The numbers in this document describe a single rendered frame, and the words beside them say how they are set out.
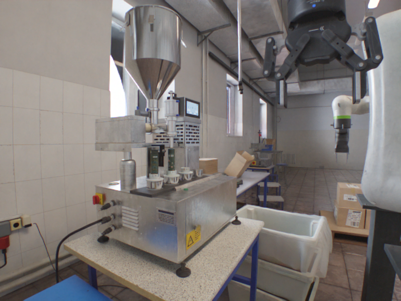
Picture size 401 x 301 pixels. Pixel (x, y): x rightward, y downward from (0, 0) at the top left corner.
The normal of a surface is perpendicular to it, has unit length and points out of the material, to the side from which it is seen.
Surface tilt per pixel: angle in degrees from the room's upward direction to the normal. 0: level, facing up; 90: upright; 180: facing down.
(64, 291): 0
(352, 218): 90
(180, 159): 90
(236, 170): 90
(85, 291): 0
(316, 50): 90
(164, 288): 0
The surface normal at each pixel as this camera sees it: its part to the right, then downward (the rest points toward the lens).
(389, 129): -0.72, 0.00
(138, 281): 0.00, -1.00
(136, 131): 0.86, 0.02
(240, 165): -0.50, 0.04
